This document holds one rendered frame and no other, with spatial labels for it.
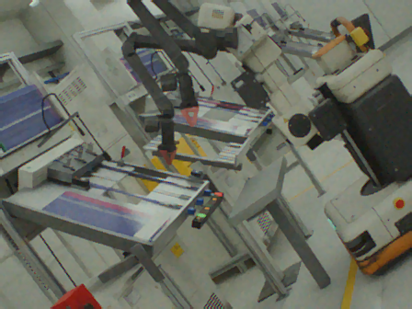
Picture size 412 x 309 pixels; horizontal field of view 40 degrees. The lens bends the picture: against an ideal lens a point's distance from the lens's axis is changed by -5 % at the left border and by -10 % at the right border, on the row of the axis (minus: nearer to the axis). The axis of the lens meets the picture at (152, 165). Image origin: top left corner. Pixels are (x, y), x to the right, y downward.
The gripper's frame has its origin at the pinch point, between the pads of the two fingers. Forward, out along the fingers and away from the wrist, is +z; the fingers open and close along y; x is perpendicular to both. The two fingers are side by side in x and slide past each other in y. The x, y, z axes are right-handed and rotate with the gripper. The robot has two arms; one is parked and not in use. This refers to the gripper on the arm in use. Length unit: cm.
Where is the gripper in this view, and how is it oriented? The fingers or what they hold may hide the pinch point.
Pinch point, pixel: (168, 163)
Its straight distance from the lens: 266.3
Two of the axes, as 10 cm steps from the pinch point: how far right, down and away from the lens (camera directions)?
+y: -4.2, 3.1, -8.5
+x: 9.1, 1.0, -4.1
